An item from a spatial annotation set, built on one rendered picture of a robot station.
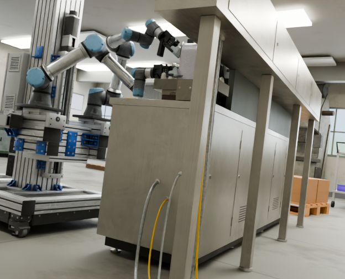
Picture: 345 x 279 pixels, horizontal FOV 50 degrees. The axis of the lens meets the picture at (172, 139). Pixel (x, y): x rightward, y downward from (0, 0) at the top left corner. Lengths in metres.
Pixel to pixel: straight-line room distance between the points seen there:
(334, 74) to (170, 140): 7.25
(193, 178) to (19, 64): 2.02
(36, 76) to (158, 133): 0.88
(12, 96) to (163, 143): 1.44
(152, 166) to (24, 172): 1.20
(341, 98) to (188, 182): 8.67
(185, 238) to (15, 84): 2.05
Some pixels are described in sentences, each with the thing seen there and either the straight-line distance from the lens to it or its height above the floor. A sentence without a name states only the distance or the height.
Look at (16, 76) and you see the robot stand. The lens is 3.03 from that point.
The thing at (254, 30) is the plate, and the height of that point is 1.21.
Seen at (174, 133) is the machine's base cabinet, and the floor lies 0.72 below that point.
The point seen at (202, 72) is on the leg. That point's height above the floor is 0.93.
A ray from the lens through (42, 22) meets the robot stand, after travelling 3.02.
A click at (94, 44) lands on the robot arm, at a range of 2.42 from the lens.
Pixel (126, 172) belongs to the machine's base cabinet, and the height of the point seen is 0.48.
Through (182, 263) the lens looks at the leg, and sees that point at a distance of 1.38.
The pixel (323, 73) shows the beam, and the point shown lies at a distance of 9.00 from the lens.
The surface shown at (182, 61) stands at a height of 1.18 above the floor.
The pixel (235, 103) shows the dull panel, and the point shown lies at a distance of 2.20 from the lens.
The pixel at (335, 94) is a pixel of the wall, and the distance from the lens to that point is 9.89.
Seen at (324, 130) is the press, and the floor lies 1.52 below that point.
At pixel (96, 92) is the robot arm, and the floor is 1.01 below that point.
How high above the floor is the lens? 0.63
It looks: 2 degrees up
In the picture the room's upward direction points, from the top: 7 degrees clockwise
